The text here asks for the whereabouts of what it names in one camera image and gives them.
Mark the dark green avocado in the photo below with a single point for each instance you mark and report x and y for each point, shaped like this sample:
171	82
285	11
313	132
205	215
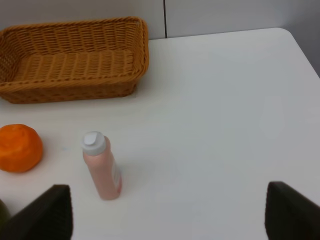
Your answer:
4	214

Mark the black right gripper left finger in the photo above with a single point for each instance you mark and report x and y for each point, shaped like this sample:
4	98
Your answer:
48	217

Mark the pink bottle white cap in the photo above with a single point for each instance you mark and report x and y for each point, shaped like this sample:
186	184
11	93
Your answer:
97	154

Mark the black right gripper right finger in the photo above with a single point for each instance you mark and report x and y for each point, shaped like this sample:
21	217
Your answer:
289	215

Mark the orange tangerine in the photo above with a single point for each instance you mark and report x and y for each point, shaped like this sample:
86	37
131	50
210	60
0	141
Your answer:
21	148

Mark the tan wicker basket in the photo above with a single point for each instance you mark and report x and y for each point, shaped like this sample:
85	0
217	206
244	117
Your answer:
70	61

